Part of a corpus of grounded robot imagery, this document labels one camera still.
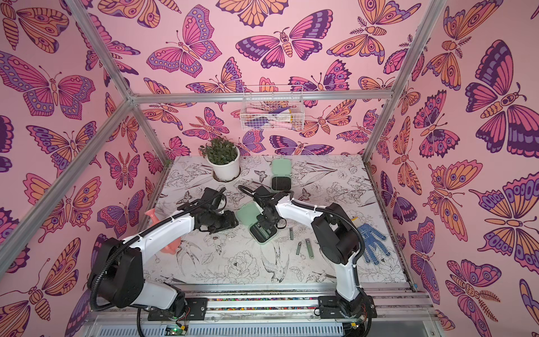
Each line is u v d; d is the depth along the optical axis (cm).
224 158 100
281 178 111
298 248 88
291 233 92
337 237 50
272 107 95
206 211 65
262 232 92
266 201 72
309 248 88
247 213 102
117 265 49
